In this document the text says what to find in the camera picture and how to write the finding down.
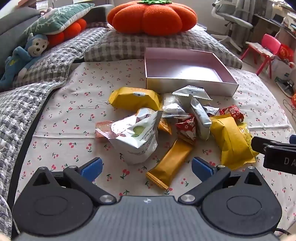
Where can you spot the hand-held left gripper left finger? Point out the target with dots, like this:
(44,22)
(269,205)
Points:
(92,169)

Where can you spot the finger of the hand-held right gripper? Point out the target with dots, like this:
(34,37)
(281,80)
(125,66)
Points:
(261,143)

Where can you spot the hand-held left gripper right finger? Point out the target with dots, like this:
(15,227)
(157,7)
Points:
(201,169)

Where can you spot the long orange bar packet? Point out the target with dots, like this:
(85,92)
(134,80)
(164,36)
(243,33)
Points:
(168,164)

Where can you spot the pink snack packet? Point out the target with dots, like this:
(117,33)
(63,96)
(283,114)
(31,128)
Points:
(103,129)

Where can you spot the red snack packet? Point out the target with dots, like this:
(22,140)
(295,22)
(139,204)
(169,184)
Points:
(232,112)
(187,128)

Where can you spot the white snack packet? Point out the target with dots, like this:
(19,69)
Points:
(201,120)
(192,91)

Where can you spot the small orange snack packet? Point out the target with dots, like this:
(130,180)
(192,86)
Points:
(164,126)

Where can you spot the clear snack packet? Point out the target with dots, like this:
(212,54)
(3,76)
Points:
(172,105)

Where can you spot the pink cardboard gift box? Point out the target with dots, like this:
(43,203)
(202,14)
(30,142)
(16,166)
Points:
(185,69)

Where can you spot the cherry print bed sheet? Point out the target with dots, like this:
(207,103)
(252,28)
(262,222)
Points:
(69,115)

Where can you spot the small black device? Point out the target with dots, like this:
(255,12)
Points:
(286,87)

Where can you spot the white cardboard carton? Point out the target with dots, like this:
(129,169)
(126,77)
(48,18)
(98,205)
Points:
(281,68)

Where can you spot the red gift bag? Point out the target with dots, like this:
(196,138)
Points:
(285,53)

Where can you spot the newspaper stack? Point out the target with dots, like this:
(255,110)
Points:
(261,48)

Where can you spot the grey checked quilt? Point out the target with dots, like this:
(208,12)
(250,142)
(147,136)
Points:
(23,104)

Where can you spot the pink plastic chair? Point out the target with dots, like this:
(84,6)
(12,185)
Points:
(270,42)

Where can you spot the wooden desk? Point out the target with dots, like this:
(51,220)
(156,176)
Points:
(277,25)

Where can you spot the grey office chair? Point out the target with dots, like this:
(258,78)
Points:
(233,22)

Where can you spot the black laptop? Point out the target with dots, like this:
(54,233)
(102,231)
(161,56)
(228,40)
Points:
(277,18)

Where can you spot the grey checked pillow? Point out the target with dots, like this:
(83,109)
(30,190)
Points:
(127,46)

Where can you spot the clear plastic wrap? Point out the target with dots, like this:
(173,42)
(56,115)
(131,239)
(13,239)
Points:
(200,27)

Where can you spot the grey curtain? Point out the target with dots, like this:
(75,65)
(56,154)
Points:
(245,9)

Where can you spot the blue monkey plush toy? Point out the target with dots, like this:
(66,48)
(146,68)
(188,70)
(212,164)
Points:
(34,44)

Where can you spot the small orange pumpkin cushion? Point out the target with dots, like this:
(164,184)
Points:
(69,32)

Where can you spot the green snowflake pillow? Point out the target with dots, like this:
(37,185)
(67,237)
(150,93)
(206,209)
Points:
(53,20)

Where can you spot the large orange pumpkin cushion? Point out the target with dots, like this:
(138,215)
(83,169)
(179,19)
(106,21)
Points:
(150,18)

